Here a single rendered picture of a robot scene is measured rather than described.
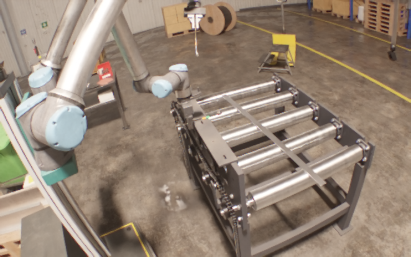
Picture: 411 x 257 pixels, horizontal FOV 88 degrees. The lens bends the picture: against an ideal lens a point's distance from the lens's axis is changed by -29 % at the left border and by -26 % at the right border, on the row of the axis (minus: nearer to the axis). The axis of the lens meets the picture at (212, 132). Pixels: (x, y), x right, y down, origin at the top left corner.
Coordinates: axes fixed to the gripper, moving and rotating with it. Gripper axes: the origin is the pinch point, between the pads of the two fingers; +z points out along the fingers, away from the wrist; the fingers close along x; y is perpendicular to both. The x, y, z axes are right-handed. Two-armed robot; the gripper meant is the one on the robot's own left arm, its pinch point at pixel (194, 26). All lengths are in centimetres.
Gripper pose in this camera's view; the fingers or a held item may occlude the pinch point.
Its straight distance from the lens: 167.2
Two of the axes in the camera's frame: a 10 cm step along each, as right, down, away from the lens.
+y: 1.6, -1.7, -9.7
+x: 9.8, -0.4, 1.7
